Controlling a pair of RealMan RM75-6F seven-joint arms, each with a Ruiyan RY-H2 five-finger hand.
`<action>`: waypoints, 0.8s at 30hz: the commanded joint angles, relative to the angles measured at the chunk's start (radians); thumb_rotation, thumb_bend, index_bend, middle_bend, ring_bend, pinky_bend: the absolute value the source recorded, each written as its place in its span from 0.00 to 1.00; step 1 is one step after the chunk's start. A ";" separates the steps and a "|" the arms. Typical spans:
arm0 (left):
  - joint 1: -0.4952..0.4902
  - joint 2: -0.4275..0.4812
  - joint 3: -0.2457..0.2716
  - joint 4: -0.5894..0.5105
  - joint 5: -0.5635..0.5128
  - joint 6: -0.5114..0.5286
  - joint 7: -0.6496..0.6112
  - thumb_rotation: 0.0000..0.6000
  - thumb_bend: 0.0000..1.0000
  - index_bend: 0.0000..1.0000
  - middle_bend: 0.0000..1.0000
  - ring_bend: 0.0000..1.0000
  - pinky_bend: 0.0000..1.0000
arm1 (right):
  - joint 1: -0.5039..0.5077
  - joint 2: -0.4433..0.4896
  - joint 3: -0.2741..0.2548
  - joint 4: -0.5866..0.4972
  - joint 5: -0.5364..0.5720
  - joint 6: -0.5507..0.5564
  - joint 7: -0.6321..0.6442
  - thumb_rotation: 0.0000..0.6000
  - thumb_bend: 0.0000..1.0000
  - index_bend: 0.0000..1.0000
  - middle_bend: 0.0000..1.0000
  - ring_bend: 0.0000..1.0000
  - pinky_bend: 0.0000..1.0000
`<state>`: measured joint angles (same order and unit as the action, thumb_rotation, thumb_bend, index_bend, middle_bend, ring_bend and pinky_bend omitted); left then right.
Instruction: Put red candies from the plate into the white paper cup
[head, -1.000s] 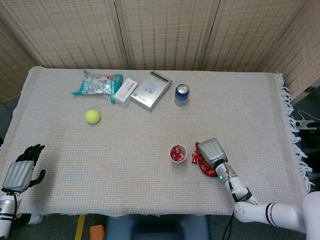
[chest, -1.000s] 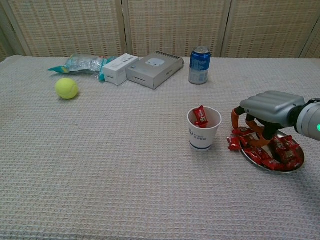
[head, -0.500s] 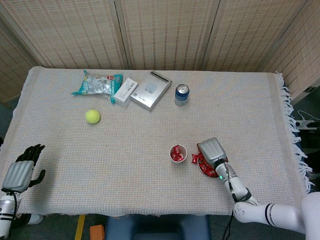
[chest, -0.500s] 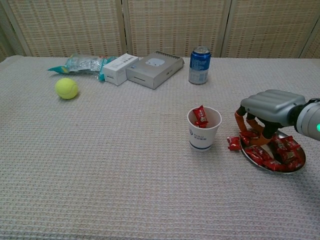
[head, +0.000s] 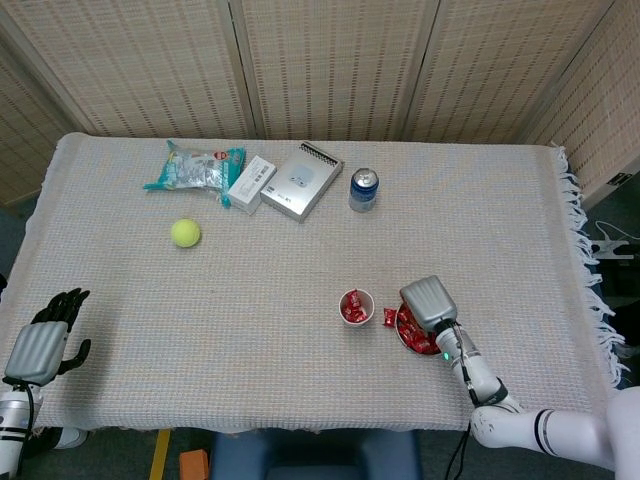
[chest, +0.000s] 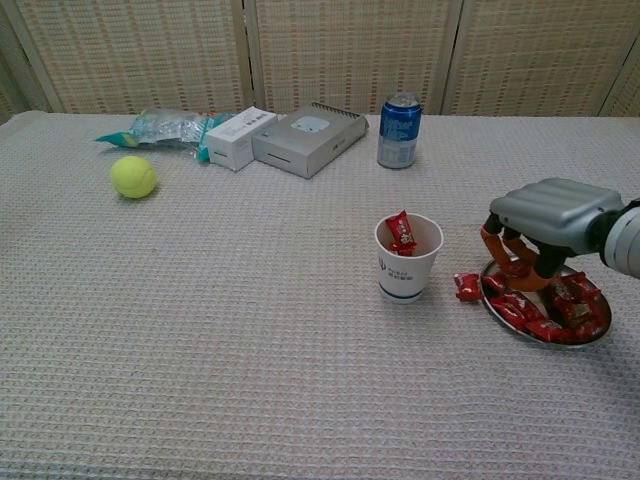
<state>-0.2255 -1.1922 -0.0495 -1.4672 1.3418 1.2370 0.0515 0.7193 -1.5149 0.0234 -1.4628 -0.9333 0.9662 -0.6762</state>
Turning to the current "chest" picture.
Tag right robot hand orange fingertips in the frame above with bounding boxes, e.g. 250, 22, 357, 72
479, 178, 626, 294

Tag round steel plate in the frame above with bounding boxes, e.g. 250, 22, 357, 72
478, 259, 614, 349

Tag white paper cup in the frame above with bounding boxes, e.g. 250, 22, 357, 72
374, 212, 445, 305

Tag blue drink can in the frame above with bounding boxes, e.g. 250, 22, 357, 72
376, 91, 424, 170

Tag woven folding screen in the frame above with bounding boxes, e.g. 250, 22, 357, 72
0, 0, 640, 117

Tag grey boxed spiral notebook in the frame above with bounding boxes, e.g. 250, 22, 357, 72
251, 101, 370, 180

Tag beige woven tablecloth with fringe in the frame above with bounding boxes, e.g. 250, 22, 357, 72
0, 112, 640, 480

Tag small white carton box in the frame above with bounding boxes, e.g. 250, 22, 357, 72
206, 106, 279, 173

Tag teal clear plastic snack bag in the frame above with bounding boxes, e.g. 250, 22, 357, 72
94, 107, 236, 164

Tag yellow tennis ball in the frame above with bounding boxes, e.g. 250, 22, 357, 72
109, 155, 159, 200

